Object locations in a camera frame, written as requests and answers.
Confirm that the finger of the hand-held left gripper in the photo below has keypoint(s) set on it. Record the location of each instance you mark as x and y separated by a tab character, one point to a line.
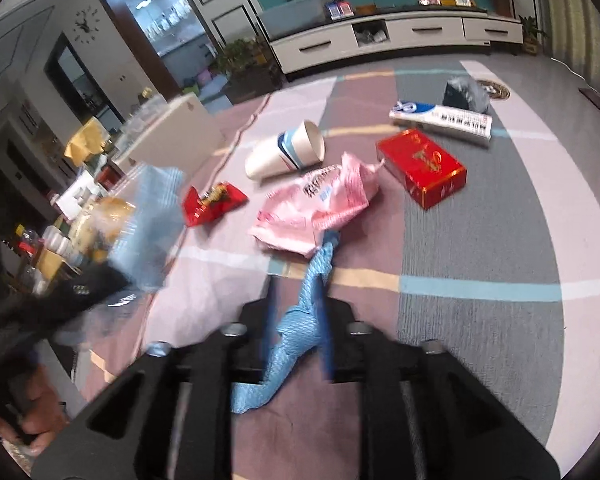
90	287

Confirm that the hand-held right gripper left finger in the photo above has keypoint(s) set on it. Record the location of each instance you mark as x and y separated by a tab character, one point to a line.
270	310

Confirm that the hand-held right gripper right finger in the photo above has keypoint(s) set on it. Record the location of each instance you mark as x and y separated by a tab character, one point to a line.
328	355

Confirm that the blue textured cloth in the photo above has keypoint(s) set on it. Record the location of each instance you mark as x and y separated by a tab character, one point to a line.
300	330

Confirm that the yellow snack bag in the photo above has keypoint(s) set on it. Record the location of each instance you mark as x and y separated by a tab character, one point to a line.
105	225

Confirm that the blue face mask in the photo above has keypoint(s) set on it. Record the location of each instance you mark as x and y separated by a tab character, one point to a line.
152	225

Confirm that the pink plastic bag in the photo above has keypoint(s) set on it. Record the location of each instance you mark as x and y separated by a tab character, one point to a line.
320	205

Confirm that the white blue ointment box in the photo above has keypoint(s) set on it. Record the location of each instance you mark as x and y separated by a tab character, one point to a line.
445	120

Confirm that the person's left hand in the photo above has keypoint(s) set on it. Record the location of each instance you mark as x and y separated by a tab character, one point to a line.
42	410

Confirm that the clutter of boxes and bottles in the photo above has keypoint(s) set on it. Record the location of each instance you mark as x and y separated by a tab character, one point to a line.
55	240

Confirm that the red snack bag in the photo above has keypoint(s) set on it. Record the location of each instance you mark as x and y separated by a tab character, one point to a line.
212	205

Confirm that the yellow cloth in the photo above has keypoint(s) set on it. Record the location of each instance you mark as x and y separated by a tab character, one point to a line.
85	140

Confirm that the nested white paper cups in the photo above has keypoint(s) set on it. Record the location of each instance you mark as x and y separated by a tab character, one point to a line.
275	155

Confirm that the clear plastic container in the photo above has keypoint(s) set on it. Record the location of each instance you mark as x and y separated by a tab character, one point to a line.
142	112

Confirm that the red cardboard box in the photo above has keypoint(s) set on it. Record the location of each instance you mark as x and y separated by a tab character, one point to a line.
420	165

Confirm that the green plant in dark basket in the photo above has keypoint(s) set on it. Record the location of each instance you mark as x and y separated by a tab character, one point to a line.
252	67

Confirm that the black plastic bag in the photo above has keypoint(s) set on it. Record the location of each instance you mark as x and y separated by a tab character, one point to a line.
465	92

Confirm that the crumpled white bag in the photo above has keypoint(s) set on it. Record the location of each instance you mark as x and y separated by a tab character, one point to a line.
371	35

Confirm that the grey plastic storage box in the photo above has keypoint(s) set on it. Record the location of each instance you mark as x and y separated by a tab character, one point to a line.
290	17

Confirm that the small red blue stands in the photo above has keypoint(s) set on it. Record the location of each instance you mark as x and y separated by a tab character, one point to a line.
339	10

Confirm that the white television cabinet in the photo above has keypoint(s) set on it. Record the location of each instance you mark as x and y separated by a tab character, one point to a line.
420	32

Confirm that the dark brown flat board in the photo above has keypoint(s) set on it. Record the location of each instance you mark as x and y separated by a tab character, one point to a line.
594	99

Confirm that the small potted plant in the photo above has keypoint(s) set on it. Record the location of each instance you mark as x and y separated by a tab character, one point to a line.
531	35

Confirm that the striped curtains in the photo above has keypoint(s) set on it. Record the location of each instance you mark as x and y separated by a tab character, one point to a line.
580	20

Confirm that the black wall clock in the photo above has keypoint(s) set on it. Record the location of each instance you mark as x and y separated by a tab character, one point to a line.
86	24

